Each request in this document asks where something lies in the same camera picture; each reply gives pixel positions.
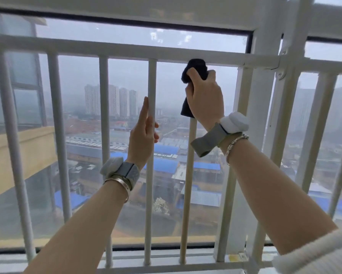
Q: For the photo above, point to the person's left hand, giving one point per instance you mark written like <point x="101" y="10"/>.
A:
<point x="139" y="142"/>

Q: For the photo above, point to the person's right hand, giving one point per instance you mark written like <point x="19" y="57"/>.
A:
<point x="206" y="102"/>

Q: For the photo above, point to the person's left thumb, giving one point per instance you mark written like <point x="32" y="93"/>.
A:
<point x="156" y="131"/>

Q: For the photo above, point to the person's right thumb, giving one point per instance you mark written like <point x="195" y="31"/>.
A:
<point x="196" y="74"/>

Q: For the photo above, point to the black cleaning cloth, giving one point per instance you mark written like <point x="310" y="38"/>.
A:
<point x="186" y="109"/>

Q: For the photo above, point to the white metal window railing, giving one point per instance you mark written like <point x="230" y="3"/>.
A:
<point x="56" y="111"/>

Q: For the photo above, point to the person's left forearm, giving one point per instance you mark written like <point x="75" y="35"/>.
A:
<point x="79" y="233"/>

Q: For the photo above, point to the person's right forearm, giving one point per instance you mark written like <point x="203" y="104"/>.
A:
<point x="273" y="196"/>

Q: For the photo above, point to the blue-roofed low buildings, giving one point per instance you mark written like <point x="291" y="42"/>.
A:
<point x="166" y="165"/>

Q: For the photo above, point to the group of apartment towers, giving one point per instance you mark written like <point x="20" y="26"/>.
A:
<point x="114" y="101"/>

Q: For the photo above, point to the silver bangle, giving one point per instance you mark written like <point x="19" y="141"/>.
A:
<point x="122" y="182"/>

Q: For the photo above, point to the beige building parapet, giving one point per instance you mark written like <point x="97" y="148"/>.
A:
<point x="34" y="156"/>

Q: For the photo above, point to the white side railing panel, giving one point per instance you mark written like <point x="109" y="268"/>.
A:
<point x="316" y="125"/>

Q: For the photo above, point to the white knit sleeve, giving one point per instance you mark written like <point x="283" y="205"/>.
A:
<point x="322" y="253"/>

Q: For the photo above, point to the white railing bracket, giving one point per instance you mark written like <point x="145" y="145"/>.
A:
<point x="282" y="62"/>

